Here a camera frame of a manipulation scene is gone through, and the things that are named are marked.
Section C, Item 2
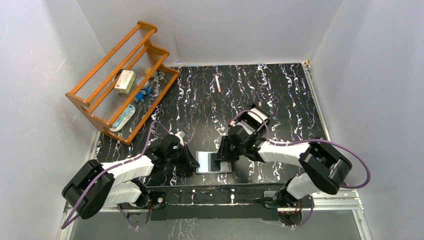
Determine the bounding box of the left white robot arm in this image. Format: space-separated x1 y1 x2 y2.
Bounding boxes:
61 133 200 220

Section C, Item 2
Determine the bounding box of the white card stack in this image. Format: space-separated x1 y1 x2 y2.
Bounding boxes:
238 108 271 134

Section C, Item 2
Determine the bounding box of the blue small bottle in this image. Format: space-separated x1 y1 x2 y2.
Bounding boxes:
134 80 152 103

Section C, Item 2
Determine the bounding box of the light blue blister pack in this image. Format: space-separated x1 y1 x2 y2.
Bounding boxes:
109 104 136 132

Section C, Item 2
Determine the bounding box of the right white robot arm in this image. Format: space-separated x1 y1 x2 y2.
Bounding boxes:
216 125 353 208

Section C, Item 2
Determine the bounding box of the silver metal card holder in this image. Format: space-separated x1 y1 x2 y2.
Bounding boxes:
195 151 232 175

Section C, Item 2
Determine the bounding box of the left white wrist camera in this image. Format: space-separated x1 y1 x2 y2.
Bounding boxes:
174 131 185 145

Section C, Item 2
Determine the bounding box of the orange wooden shelf rack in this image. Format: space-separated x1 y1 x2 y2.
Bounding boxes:
66 21 180 145

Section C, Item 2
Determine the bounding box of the cream medicine box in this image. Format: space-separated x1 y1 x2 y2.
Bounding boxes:
114 70 136 94

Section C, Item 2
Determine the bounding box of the black card tray box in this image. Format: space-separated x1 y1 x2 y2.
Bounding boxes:
232 103 271 141

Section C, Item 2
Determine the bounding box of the pink white pen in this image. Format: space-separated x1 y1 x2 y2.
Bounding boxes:
214 75 222 93

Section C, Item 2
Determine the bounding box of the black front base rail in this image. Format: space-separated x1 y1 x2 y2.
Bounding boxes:
149 183 281 221

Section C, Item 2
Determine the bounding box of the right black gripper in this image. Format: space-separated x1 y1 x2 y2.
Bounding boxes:
214 135 246 162

